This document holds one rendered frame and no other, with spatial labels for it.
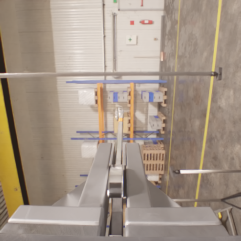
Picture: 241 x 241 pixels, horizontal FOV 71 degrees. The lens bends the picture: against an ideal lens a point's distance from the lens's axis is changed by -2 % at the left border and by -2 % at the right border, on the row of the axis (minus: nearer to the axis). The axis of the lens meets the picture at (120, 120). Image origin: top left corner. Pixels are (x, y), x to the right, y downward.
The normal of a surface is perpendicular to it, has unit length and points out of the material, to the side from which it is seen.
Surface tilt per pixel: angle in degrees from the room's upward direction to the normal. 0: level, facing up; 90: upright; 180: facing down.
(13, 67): 90
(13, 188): 90
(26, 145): 90
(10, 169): 90
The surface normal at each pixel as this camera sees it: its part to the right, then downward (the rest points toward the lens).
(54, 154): -0.02, 0.26
